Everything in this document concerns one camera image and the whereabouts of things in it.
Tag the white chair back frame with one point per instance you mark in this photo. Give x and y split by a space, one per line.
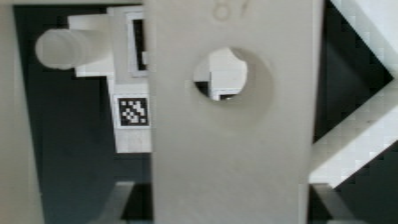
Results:
239 154

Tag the white chair seat part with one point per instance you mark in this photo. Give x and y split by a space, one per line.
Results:
101 48

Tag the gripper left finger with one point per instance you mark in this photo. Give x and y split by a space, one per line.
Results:
111 215

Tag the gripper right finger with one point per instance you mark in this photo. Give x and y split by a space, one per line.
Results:
342 215

